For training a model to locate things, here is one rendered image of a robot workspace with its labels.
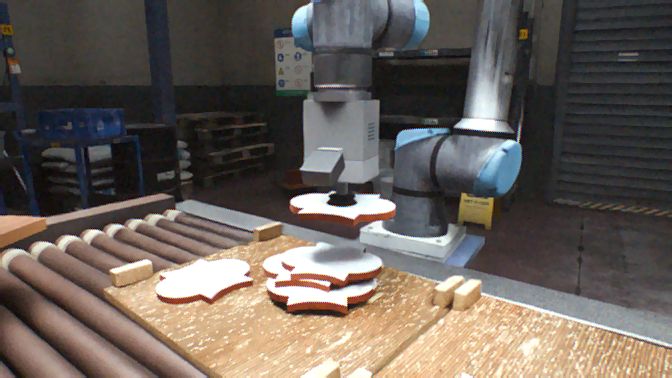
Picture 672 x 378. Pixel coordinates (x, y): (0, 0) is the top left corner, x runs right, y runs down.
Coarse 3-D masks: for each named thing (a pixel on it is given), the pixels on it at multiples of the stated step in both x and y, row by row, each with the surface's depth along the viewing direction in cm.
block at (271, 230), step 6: (276, 222) 88; (258, 228) 84; (264, 228) 85; (270, 228) 86; (276, 228) 87; (258, 234) 84; (264, 234) 85; (270, 234) 86; (276, 234) 87; (258, 240) 84
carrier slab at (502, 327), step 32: (448, 320) 56; (480, 320) 56; (512, 320) 56; (544, 320) 56; (416, 352) 49; (448, 352) 49; (480, 352) 49; (512, 352) 49; (544, 352) 49; (576, 352) 49; (608, 352) 49; (640, 352) 49
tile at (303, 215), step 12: (300, 204) 60; (312, 204) 60; (324, 204) 60; (360, 204) 60; (372, 204) 60; (384, 204) 60; (300, 216) 57; (312, 216) 57; (324, 216) 57; (336, 216) 56; (348, 216) 55; (360, 216) 56; (372, 216) 56; (384, 216) 57
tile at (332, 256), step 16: (288, 256) 65; (304, 256) 65; (320, 256) 65; (336, 256) 65; (352, 256) 65; (368, 256) 65; (304, 272) 59; (320, 272) 59; (336, 272) 59; (352, 272) 59; (368, 272) 60
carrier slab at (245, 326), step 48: (288, 240) 85; (144, 288) 65; (240, 288) 65; (384, 288) 65; (432, 288) 65; (192, 336) 52; (240, 336) 52; (288, 336) 52; (336, 336) 52; (384, 336) 52
